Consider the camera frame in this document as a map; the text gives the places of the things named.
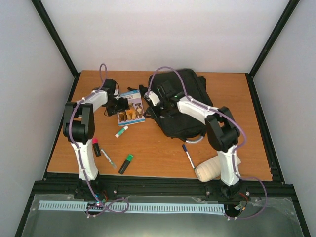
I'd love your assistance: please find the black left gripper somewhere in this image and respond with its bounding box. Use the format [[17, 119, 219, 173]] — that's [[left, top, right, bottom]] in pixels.
[[105, 98, 130, 117]]

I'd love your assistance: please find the black student backpack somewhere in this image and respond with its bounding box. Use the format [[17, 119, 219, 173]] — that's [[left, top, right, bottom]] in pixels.
[[139, 69, 213, 144]]

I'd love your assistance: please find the dog picture book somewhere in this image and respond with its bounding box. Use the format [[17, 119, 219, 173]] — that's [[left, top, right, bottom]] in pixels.
[[118, 90, 145, 126]]

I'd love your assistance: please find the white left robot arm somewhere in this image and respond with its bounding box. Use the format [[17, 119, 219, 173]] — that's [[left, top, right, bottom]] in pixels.
[[63, 79, 129, 199]]

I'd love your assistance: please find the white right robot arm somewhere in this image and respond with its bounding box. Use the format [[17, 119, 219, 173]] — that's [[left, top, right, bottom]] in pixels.
[[144, 84, 244, 199]]

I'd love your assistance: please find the white glue stick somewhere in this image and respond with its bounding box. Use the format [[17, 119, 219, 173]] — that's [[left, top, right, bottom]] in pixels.
[[115, 125, 128, 138]]

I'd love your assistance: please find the pink highlighter marker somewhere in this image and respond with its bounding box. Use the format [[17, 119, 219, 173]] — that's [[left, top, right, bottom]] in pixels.
[[92, 138, 101, 157]]

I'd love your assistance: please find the blue whiteboard marker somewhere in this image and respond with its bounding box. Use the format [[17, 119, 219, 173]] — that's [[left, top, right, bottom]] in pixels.
[[182, 144, 196, 169]]

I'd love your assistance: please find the silver pen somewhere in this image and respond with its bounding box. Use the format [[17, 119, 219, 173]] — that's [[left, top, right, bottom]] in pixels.
[[100, 149, 117, 169]]

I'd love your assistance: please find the green highlighter marker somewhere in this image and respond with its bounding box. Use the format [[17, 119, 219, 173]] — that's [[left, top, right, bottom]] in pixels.
[[118, 154, 134, 174]]

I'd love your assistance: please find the beige pencil case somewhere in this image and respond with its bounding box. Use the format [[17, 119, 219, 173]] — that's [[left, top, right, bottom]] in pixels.
[[195, 153, 239, 186]]

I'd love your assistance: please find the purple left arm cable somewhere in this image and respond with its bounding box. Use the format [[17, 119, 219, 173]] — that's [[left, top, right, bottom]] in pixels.
[[69, 63, 129, 219]]

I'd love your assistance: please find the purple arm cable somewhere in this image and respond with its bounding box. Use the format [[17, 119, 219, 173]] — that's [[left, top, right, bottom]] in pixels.
[[69, 63, 129, 219], [147, 66, 269, 220]]

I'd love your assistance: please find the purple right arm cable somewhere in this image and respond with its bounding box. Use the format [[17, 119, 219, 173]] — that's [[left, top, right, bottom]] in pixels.
[[147, 66, 269, 220]]

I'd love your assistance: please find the left black frame post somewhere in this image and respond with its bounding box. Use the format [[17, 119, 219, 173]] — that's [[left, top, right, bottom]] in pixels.
[[31, 0, 81, 79]]

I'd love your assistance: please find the black frame post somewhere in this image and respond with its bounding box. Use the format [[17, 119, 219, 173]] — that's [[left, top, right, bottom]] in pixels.
[[31, 0, 81, 79], [248, 0, 301, 77]]

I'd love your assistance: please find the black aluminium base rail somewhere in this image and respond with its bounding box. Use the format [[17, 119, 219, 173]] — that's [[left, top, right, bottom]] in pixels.
[[31, 173, 297, 202]]

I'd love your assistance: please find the light blue cable duct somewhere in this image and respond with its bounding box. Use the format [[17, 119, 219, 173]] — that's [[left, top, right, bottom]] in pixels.
[[38, 200, 225, 215]]

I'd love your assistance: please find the right black frame post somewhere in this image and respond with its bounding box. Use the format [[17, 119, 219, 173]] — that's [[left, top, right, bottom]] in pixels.
[[248, 0, 301, 77]]

